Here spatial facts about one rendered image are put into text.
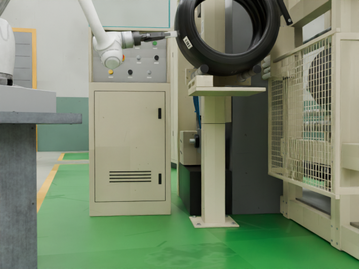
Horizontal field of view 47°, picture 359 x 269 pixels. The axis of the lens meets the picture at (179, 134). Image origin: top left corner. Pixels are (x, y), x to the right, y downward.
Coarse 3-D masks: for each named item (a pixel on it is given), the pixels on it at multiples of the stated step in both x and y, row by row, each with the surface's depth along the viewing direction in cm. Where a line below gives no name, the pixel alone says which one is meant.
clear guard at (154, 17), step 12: (96, 0) 277; (108, 0) 278; (120, 0) 279; (132, 0) 280; (144, 0) 280; (156, 0) 281; (168, 0) 282; (96, 12) 278; (108, 12) 278; (120, 12) 279; (132, 12) 280; (144, 12) 280; (156, 12) 281; (168, 12) 282; (108, 24) 278; (120, 24) 279; (132, 24) 280; (144, 24) 281; (156, 24) 281; (168, 24) 282
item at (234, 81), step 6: (186, 72) 247; (192, 72) 247; (186, 78) 247; (192, 78) 247; (216, 78) 248; (222, 78) 249; (228, 78) 249; (234, 78) 249; (186, 84) 247; (216, 84) 248; (222, 84) 249; (228, 84) 249; (234, 84) 249; (240, 84) 250; (246, 84) 250
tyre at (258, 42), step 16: (192, 0) 211; (240, 0) 241; (256, 0) 238; (272, 0) 216; (176, 16) 217; (192, 16) 211; (256, 16) 241; (272, 16) 215; (192, 32) 212; (256, 32) 242; (272, 32) 216; (192, 48) 214; (208, 48) 212; (256, 48) 215; (192, 64) 232; (208, 64) 216; (224, 64) 214; (240, 64) 215; (256, 64) 221
